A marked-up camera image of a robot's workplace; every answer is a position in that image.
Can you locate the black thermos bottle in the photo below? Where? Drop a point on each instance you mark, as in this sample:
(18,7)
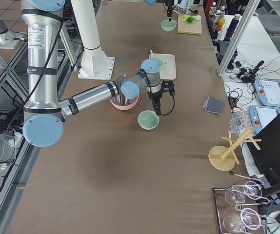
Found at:
(233,24)

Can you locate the blue teach pendant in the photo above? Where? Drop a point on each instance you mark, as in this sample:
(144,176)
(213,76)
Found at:
(261,116)
(268,91)

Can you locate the green bowl on tray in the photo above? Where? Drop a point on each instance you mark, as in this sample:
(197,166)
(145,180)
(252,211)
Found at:
(158,60)

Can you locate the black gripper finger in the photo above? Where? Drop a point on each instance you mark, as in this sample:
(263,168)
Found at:
(169,12)

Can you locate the aluminium frame post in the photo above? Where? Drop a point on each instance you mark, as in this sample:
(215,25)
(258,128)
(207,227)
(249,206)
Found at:
(242,25)

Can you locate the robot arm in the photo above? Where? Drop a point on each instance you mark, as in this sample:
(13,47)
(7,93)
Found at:
(43,113)
(169,5)

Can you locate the bamboo cutting board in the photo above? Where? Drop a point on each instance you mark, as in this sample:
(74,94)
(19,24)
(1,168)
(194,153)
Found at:
(183,27)

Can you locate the pink bowl with ice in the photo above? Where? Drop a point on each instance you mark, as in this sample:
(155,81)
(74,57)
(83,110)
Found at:
(122,103)

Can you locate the cream serving tray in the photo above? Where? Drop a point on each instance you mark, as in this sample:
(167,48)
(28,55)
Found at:
(168,70)

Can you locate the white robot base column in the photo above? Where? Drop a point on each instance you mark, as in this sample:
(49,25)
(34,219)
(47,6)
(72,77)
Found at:
(95,64)

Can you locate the grey folded cloth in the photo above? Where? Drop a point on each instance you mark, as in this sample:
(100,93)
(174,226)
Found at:
(214,106)

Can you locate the green lime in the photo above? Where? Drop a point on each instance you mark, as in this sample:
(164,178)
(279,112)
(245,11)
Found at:
(190,19)

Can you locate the green bowl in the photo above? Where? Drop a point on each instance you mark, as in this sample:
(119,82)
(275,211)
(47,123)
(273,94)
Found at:
(148,120)
(167,25)
(158,60)

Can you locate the wine glass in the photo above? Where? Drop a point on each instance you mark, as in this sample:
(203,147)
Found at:
(239,194)
(243,222)

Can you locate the wooden mug tree stand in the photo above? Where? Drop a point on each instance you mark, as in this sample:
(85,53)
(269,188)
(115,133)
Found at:
(224,158)

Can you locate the lemon slice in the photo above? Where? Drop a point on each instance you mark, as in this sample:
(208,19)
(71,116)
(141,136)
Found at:
(185,17)

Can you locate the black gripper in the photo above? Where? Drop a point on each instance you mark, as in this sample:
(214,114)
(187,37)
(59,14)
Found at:
(153,95)

